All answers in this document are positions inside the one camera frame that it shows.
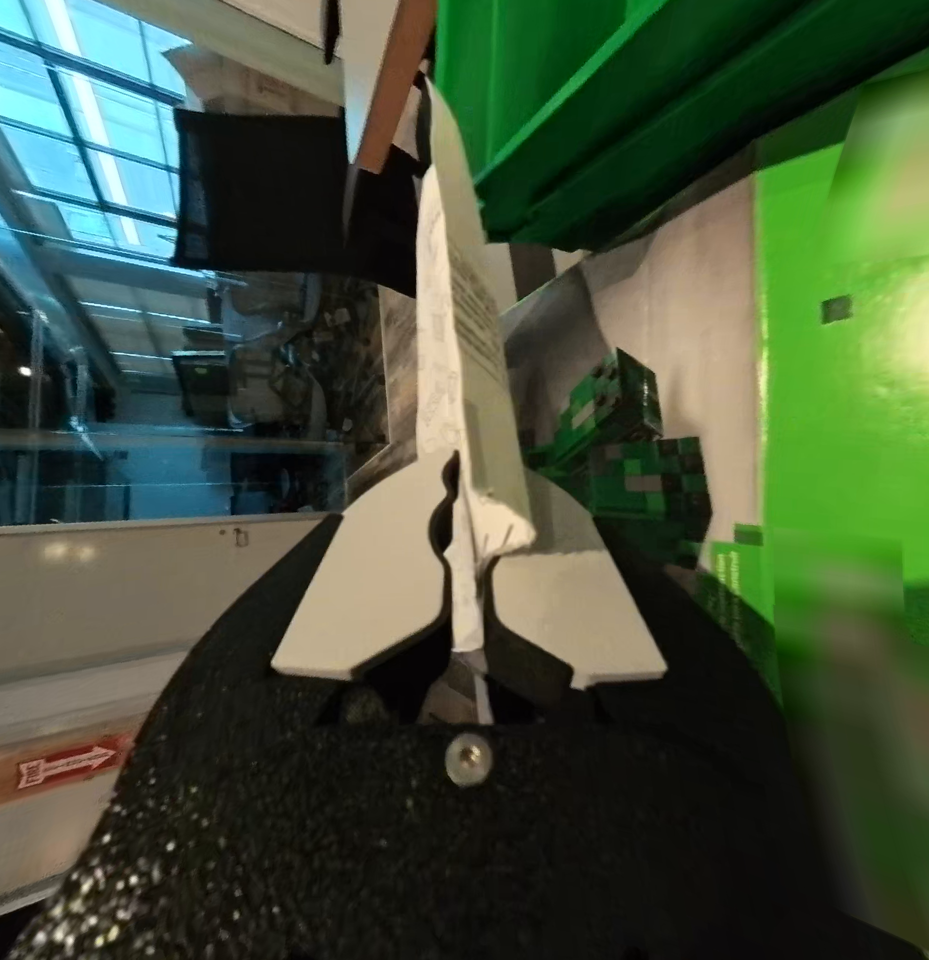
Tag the green toy set box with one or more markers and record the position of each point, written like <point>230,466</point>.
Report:
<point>809,412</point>

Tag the black office chair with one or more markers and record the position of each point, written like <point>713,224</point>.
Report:
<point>269,187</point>

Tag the green plastic bin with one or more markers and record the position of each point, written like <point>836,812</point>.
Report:
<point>584,90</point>

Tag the large window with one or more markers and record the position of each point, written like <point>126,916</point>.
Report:
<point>97,112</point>

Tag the red arrow sticker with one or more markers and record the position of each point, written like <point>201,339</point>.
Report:
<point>67,765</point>

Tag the white printed paper bag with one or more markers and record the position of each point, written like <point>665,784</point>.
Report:
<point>464,337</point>

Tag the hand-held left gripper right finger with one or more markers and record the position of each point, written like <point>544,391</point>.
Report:
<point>577,607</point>

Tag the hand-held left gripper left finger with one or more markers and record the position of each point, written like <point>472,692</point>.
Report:
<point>359,585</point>

